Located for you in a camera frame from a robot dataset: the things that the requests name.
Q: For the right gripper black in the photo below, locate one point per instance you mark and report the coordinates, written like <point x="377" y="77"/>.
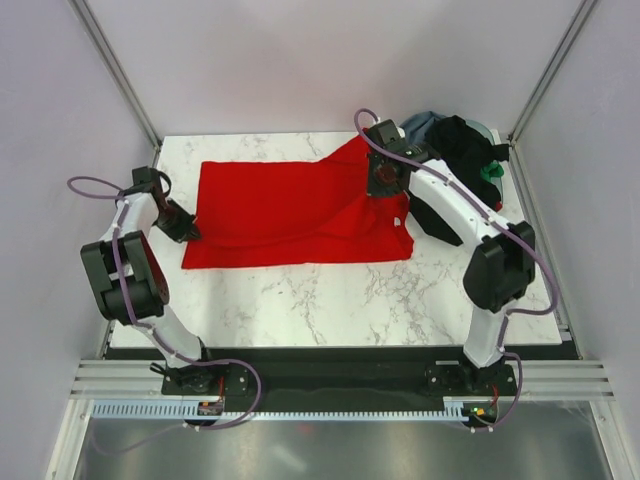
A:
<point x="373" y="188"/>

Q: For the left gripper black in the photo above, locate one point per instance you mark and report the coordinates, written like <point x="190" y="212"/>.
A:
<point x="179" y="234"/>

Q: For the red t shirt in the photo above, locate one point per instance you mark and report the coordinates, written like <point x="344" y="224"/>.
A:
<point x="285" y="213"/>

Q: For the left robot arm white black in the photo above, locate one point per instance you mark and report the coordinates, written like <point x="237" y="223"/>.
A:
<point x="125" y="277"/>

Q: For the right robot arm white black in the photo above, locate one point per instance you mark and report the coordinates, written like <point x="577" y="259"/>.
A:
<point x="500" y="268"/>

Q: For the grey blue t shirt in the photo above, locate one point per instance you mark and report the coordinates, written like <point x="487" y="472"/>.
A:
<point x="417" y="126"/>

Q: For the black t shirt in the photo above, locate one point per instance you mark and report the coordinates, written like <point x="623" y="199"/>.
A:
<point x="450" y="137"/>

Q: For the green garment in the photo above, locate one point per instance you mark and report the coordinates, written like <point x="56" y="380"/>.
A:
<point x="492" y="171"/>

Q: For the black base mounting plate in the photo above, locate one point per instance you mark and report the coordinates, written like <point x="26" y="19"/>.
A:
<point x="259" y="400"/>

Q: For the aluminium front rail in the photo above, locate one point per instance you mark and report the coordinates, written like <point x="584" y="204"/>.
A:
<point x="537" y="379"/>

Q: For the left aluminium frame post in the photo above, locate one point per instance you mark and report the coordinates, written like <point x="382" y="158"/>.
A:
<point x="109" y="58"/>

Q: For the aluminium frame post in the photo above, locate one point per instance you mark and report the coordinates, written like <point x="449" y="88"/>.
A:
<point x="109" y="58"/>
<point x="562" y="50"/>

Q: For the white slotted cable duct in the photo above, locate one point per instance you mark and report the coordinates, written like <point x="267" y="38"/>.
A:
<point x="200" y="411"/>

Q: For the right aluminium frame post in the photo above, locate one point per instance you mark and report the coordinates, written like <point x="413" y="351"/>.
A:
<point x="562" y="50"/>

